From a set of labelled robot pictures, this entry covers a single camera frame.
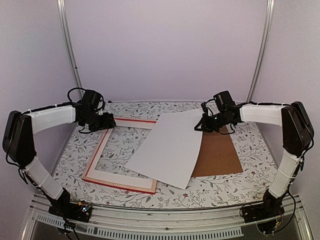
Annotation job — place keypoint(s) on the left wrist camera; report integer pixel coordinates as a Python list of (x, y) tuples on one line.
[(101, 107)]

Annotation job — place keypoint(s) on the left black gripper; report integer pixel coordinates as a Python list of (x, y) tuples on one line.
[(108, 123)]

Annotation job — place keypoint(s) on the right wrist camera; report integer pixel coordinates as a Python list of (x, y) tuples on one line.
[(206, 109)]

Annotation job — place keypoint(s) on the cat photo print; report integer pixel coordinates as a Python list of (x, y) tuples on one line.
[(170, 151)]

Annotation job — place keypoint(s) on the aluminium corner post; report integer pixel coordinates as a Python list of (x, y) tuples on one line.
[(270, 5), (61, 7)]

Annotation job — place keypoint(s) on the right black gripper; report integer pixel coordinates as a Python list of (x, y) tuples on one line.
[(205, 125)]

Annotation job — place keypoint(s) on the brown cardboard backing board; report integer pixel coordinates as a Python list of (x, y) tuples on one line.
[(217, 156)]

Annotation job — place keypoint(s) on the floral patterned table cover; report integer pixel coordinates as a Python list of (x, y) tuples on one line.
[(259, 167)]

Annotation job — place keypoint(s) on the white mat board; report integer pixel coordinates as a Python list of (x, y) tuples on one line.
[(114, 180)]

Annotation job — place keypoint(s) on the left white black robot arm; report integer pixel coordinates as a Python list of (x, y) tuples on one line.
[(23, 127)]

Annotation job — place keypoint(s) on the left aluminium corner post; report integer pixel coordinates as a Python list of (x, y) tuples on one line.
[(61, 7)]

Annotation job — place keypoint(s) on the right aluminium corner post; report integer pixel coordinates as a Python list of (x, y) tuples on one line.
[(270, 5)]

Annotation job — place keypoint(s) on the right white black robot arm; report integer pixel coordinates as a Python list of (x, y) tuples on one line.
[(297, 133)]

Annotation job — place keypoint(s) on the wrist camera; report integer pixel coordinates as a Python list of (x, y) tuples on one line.
[(206, 109), (101, 107)]

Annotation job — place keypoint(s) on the red wooden picture frame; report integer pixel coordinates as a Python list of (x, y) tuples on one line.
[(134, 123)]

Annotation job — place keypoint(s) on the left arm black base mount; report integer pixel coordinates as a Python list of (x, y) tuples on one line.
[(63, 207)]

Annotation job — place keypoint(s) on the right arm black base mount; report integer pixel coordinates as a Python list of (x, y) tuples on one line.
[(270, 207)]

